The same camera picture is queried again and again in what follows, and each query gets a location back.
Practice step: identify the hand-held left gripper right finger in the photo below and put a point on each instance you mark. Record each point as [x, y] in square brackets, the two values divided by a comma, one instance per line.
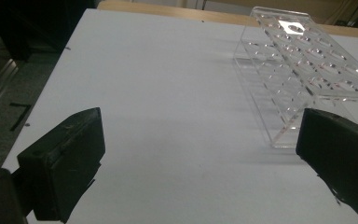
[341, 155]

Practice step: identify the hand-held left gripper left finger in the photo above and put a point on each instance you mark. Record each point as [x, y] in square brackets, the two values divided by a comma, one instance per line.
[65, 161]

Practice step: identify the clear acrylic tube rack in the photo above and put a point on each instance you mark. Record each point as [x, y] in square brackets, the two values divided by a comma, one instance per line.
[295, 71]

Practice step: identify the wooden table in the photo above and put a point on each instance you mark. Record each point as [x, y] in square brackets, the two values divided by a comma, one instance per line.
[174, 12]

